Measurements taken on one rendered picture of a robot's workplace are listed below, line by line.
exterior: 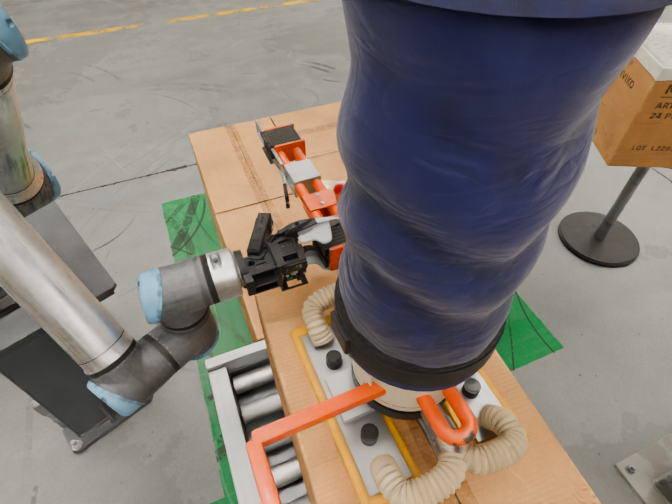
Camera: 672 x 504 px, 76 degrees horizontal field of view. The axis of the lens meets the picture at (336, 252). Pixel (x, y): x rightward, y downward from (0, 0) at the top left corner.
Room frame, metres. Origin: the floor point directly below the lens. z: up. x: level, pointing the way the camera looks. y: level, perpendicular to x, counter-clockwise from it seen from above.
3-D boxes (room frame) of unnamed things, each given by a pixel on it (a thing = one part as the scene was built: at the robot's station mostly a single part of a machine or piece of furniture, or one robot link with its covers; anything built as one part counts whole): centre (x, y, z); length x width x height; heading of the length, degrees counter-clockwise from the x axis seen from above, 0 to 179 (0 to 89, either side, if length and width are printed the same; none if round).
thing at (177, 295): (0.46, 0.28, 1.08); 0.12 x 0.09 x 0.10; 113
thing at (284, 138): (0.90, 0.12, 1.08); 0.08 x 0.07 x 0.05; 23
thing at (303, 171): (0.77, 0.07, 1.07); 0.07 x 0.07 x 0.04; 23
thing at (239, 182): (1.41, 0.01, 0.34); 1.20 x 1.00 x 0.40; 23
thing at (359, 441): (0.30, -0.02, 0.98); 0.34 x 0.10 x 0.05; 23
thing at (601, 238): (1.60, -1.40, 0.31); 0.40 x 0.40 x 0.62
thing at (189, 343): (0.45, 0.29, 0.96); 0.12 x 0.09 x 0.12; 144
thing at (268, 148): (0.82, 0.15, 1.08); 0.31 x 0.03 x 0.05; 23
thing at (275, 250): (0.51, 0.12, 1.08); 0.12 x 0.09 x 0.08; 113
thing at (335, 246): (0.57, -0.01, 1.08); 0.10 x 0.08 x 0.06; 113
